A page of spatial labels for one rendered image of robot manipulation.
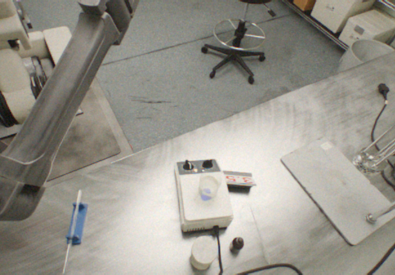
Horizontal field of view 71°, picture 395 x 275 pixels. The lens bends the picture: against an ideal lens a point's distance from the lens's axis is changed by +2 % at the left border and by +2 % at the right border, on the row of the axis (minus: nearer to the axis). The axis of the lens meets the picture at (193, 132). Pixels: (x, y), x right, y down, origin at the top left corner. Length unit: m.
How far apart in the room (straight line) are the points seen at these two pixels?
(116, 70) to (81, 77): 1.77
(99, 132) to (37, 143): 0.95
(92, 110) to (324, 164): 1.11
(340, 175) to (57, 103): 0.81
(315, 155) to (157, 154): 0.50
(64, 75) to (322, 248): 0.73
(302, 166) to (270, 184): 0.12
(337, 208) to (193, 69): 1.66
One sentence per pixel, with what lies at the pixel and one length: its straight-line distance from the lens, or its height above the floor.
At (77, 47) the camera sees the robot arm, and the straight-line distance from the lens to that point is 0.53.
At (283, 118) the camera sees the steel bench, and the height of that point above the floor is 0.75.
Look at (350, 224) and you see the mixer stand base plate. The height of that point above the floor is 0.76.
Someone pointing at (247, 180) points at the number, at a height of 0.77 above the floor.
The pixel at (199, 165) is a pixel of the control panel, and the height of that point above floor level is 0.80.
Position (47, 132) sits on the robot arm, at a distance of 0.49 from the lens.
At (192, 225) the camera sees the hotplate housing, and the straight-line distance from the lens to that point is 0.71.
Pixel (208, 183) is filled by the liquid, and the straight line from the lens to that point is 0.68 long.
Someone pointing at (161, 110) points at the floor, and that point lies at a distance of 1.95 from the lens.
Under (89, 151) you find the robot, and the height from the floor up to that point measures 0.36.
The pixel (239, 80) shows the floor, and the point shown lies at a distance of 2.26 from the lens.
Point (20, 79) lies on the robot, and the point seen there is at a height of 0.69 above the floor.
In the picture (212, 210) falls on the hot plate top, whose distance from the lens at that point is 0.70.
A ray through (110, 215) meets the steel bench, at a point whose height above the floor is 0.75.
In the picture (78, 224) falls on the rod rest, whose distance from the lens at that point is 0.79.
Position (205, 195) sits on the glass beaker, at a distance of 0.68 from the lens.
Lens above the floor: 1.48
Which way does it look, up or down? 54 degrees down
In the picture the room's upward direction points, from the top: 8 degrees clockwise
